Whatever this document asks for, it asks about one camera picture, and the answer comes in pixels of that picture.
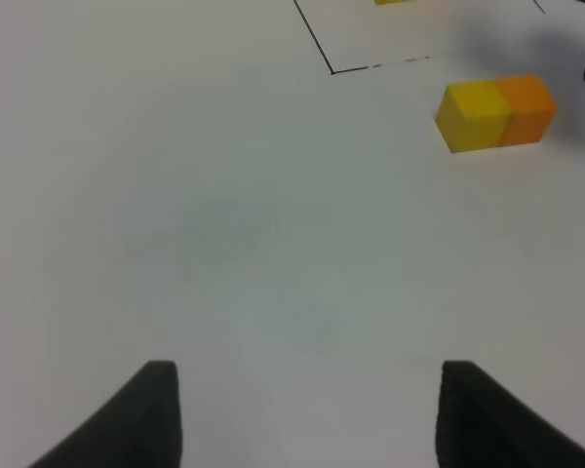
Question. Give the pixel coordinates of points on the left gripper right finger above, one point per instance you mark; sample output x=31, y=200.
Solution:
x=481, y=424

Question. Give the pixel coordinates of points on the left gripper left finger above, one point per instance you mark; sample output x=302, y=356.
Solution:
x=140, y=426

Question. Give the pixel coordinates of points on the orange block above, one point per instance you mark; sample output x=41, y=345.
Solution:
x=532, y=109

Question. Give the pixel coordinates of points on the yellow template block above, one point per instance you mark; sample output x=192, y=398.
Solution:
x=388, y=2

